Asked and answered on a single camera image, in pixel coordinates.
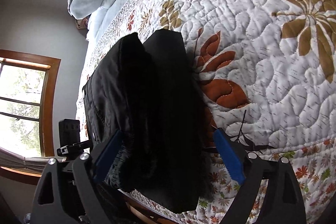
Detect black pants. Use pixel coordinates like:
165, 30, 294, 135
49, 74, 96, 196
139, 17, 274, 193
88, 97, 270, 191
83, 29, 210, 214

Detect grey folded curtain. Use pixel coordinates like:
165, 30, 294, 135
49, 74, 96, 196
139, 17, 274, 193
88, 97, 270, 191
0, 148, 52, 173

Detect clothes pile beside bed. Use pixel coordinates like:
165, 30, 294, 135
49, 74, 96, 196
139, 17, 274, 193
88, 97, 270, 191
75, 15, 90, 30

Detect white floral quilt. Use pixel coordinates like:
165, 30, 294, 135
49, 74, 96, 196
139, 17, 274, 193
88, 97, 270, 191
80, 0, 335, 223

